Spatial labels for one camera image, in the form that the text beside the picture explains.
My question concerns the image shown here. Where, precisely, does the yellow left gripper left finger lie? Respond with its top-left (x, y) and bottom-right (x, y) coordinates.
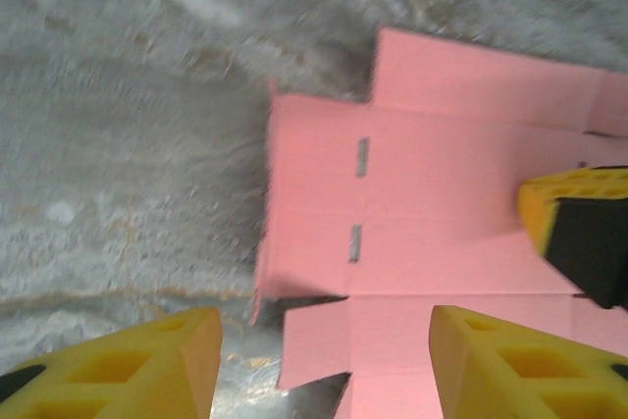
top-left (0, 306), bottom-right (225, 419)

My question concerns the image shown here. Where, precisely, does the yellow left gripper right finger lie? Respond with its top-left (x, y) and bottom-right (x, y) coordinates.
top-left (430, 304), bottom-right (628, 419)

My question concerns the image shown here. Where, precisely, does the pink paper box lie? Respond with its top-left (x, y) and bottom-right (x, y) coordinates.
top-left (248, 25), bottom-right (628, 419)

